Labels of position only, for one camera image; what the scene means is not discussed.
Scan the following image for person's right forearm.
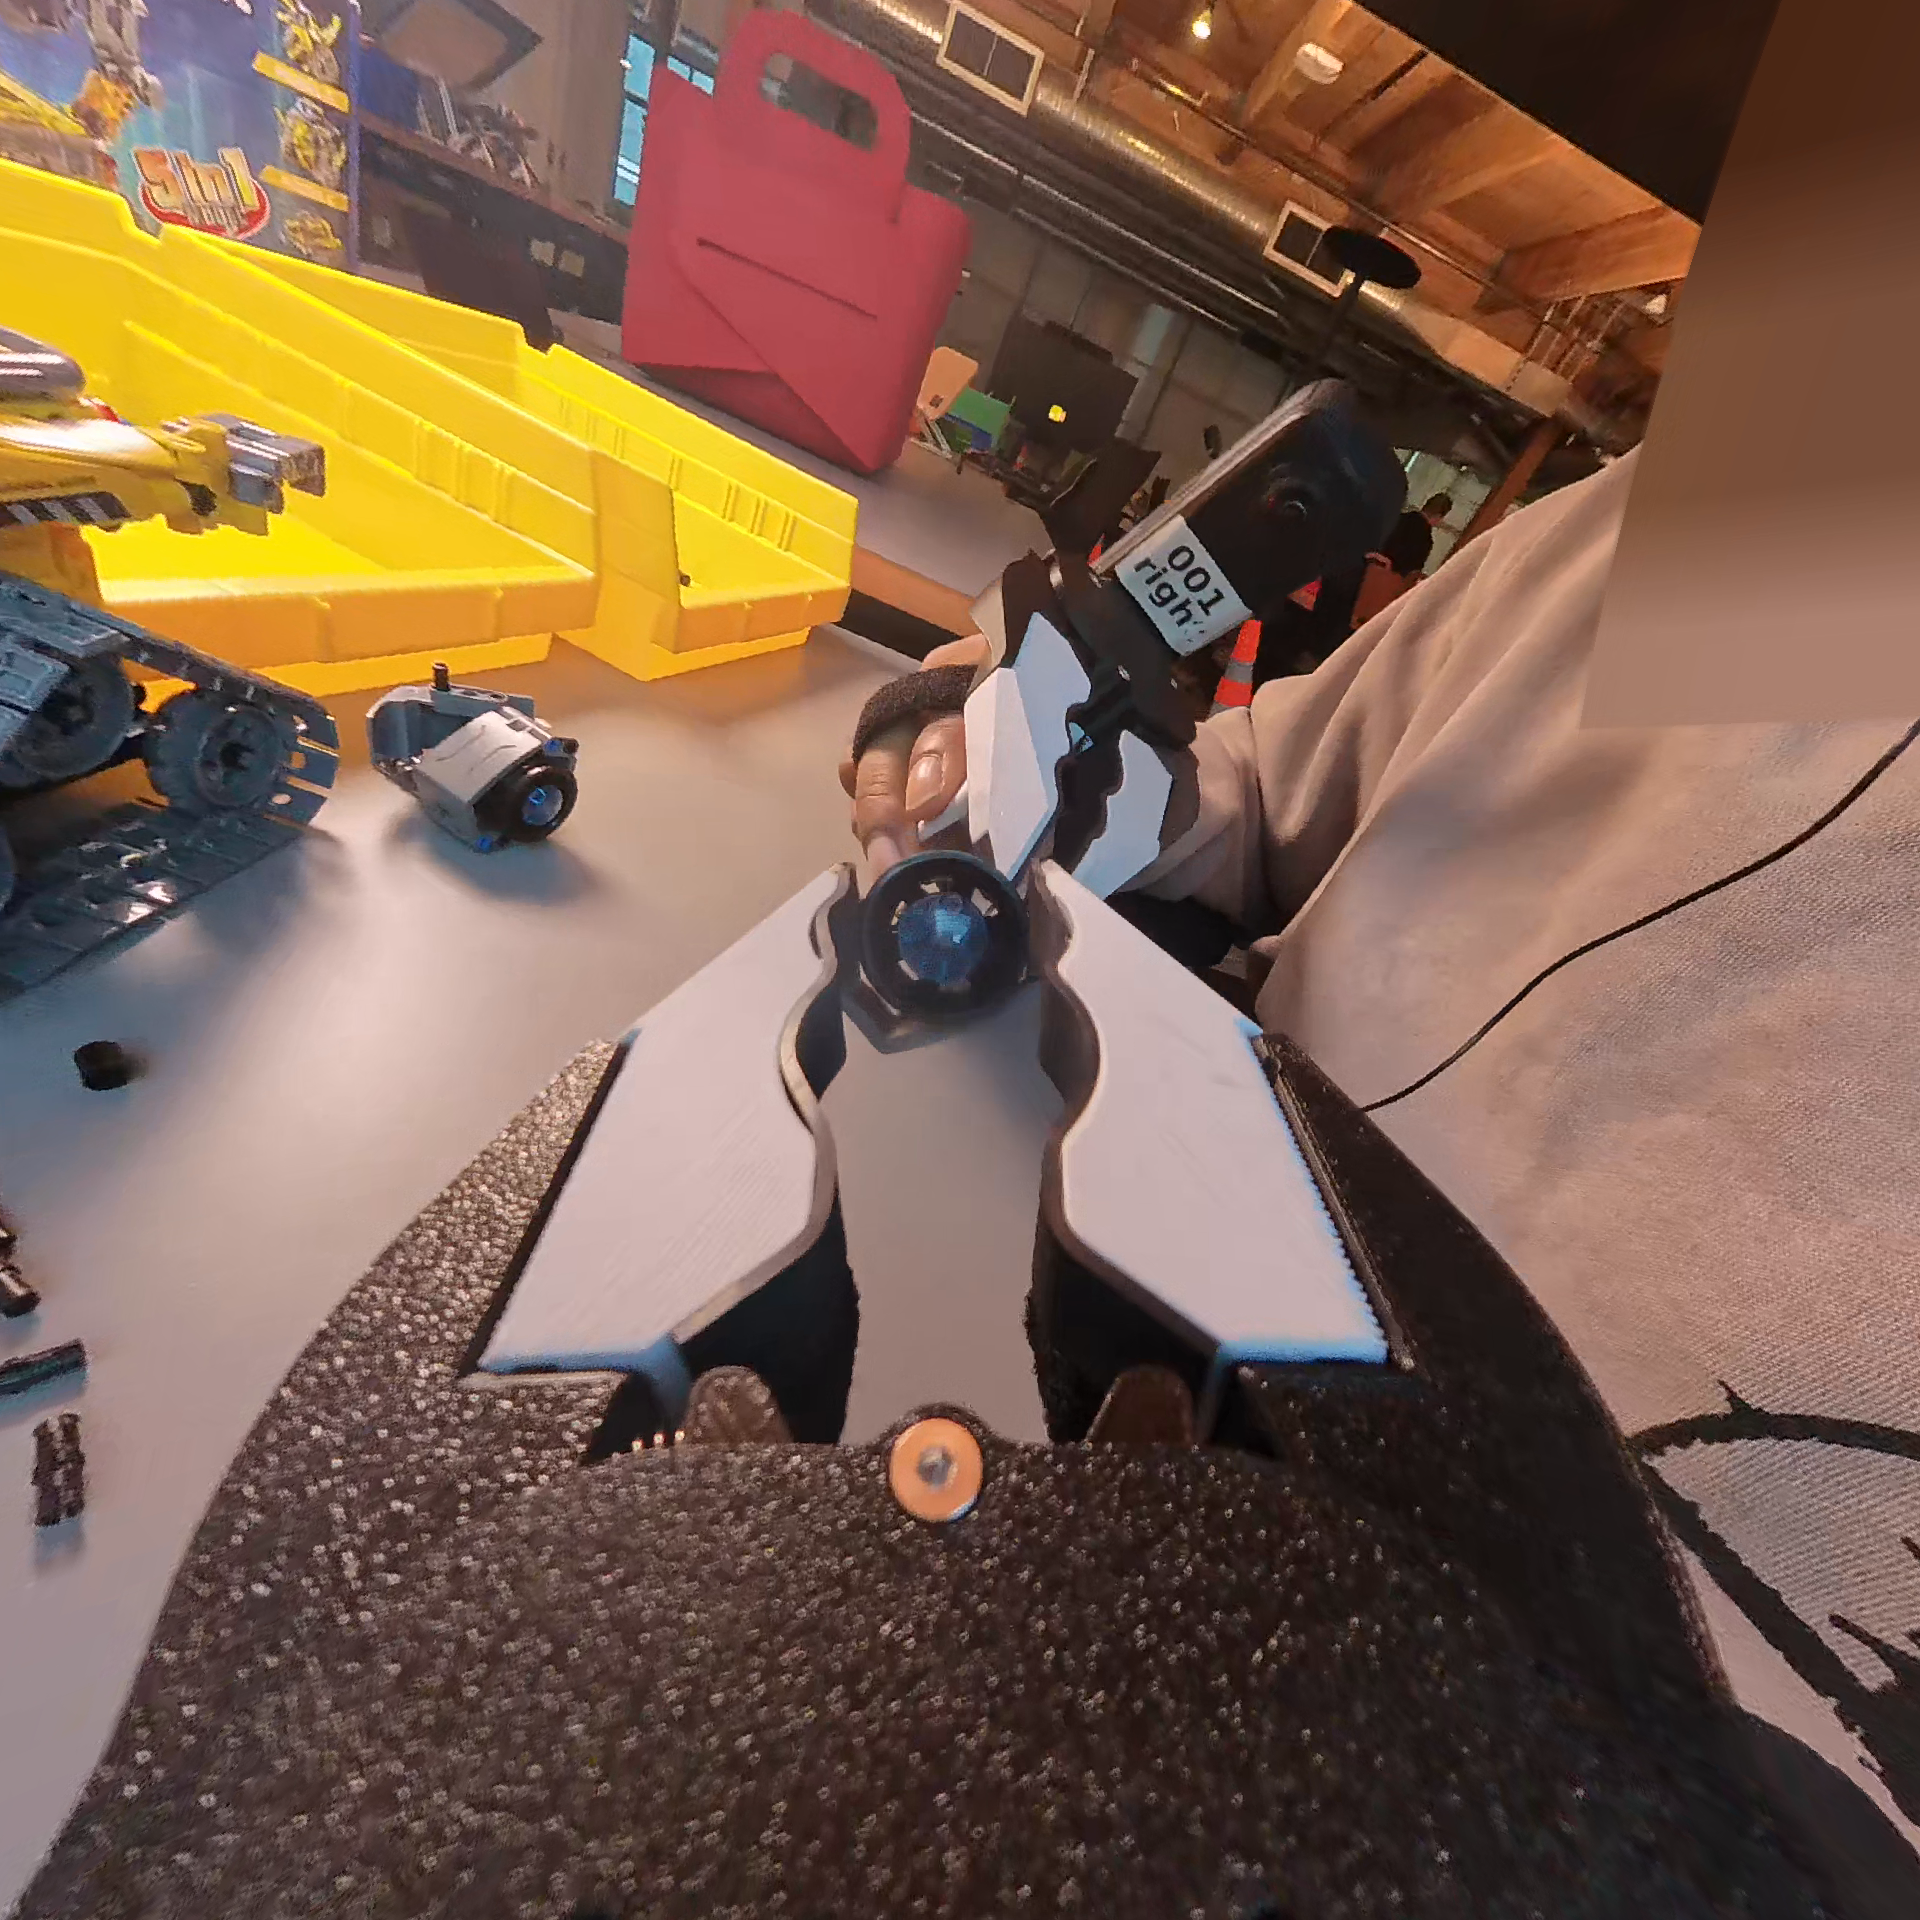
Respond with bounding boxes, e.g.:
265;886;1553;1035
1111;450;1705;992

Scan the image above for grey toy motor module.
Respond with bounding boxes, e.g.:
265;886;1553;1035
367;663;582;859

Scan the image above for red felt bag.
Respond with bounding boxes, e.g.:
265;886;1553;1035
619;7;973;478

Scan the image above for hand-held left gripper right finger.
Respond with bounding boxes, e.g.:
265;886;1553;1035
1026;861;1395;1441

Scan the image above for yellow tracked toy vehicle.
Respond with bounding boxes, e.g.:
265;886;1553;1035
0;327;346;1003

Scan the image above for grey desk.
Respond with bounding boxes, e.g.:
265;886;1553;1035
0;457;1277;1891

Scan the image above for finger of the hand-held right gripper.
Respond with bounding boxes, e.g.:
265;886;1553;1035
959;608;1087;886
1055;719;1193;903

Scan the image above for thin black cable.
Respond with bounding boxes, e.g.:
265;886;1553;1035
1372;726;1920;1113

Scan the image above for person's beige printed hoodie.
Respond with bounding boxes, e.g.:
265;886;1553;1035
1252;719;1920;1920

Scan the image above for person's right hand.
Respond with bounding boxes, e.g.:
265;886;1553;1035
839;718;972;886

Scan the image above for silver air duct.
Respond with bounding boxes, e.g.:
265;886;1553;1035
815;0;1443;323

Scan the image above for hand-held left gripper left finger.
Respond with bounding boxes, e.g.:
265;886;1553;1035
478;861;857;1441

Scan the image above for black toy wheel assembly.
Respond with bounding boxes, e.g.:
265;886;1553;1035
839;853;1037;1050

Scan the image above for yellow storage bin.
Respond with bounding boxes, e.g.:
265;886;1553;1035
225;231;860;682
0;157;601;703

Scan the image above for pile of small toy parts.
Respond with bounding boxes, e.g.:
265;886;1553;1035
0;1039;146;1529

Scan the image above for colourful printed toy box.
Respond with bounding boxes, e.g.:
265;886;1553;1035
0;0;366;271

